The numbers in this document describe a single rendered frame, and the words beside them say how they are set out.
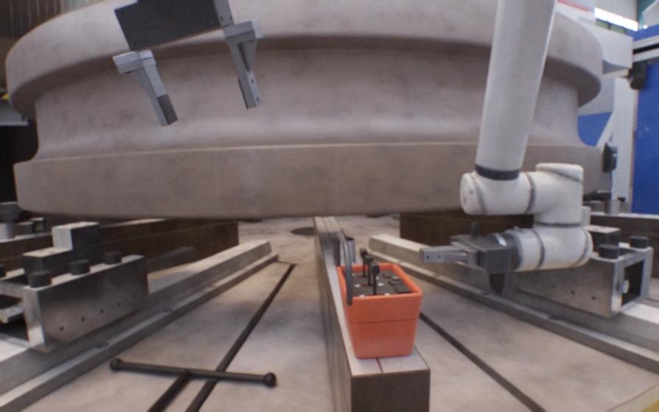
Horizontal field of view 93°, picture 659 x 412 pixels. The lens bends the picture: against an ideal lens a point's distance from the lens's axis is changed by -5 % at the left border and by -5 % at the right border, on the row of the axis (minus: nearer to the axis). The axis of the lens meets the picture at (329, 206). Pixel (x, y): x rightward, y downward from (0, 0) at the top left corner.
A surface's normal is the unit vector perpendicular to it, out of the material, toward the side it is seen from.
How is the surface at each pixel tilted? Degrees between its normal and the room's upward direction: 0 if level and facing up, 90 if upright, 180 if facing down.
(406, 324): 97
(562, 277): 90
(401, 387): 90
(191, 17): 114
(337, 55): 90
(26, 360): 72
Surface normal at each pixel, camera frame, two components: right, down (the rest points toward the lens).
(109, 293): 0.95, 0.01
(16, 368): 0.89, -0.30
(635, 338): -0.89, 0.07
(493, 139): -0.75, 0.36
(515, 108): -0.17, 0.49
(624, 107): 0.40, 0.10
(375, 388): 0.07, 0.11
